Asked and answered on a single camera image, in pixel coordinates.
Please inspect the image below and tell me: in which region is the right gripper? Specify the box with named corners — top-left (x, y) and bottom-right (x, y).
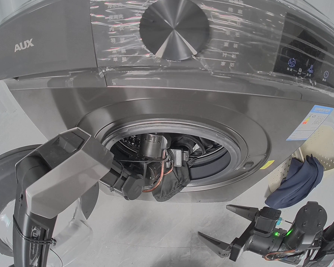
top-left (197, 204), bottom-right (295, 261)

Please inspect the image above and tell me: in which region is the black garment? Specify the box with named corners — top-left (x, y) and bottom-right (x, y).
top-left (152, 164), bottom-right (190, 202)

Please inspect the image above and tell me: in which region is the heap of dark clothes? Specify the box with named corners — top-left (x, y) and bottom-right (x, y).
top-left (171, 136), bottom-right (212, 161)

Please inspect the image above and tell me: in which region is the cream laundry basket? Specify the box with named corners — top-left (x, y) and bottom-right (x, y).
top-left (267, 123), bottom-right (334, 206)

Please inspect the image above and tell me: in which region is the grey washing machine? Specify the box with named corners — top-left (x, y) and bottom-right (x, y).
top-left (0, 0), bottom-right (334, 205)

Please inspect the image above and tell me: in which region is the washing machine door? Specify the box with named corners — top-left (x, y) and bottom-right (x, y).
top-left (0, 146), bottom-right (101, 267)

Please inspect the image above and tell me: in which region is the dark blue garment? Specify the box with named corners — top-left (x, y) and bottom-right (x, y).
top-left (266, 154), bottom-right (324, 209)

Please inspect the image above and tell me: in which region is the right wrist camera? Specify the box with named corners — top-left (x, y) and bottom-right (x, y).
top-left (255, 207), bottom-right (283, 234)

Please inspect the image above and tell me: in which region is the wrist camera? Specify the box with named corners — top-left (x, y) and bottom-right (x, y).
top-left (255, 207), bottom-right (283, 234)
top-left (169, 148), bottom-right (191, 168)

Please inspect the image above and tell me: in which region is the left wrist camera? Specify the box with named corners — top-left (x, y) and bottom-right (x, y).
top-left (169, 148), bottom-right (191, 168)

